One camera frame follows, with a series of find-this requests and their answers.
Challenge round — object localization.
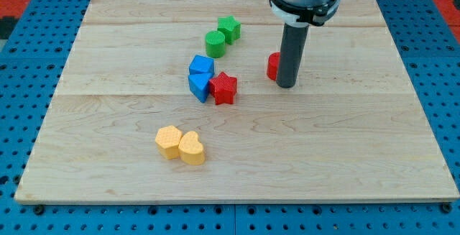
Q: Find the blue cube block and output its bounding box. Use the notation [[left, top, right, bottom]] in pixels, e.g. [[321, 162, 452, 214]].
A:
[[188, 55, 215, 75]]

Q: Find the green cylinder block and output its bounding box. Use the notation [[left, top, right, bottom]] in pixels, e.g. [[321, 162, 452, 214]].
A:
[[205, 30, 226, 58]]

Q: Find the blue triangle block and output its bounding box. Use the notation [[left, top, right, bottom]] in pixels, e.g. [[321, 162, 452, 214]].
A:
[[188, 73, 213, 103]]

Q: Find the green star block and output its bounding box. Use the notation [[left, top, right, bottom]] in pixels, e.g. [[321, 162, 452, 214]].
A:
[[217, 15, 241, 45]]

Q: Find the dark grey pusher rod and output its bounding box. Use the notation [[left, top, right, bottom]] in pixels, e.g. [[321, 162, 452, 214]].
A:
[[276, 24, 308, 88]]

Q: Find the red star block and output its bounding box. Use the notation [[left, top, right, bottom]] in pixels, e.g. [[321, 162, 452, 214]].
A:
[[209, 72, 237, 105]]

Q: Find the red cylinder block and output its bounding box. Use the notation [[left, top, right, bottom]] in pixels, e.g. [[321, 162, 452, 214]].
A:
[[266, 52, 280, 80]]

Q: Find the yellow hexagon block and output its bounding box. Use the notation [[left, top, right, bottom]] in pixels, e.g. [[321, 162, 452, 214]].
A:
[[155, 125, 183, 160]]

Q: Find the light wooden board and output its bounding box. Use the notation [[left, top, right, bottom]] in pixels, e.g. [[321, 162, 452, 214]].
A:
[[15, 0, 459, 205]]

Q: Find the yellow heart block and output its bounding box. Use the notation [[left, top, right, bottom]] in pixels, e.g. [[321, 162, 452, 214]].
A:
[[178, 131, 206, 165]]

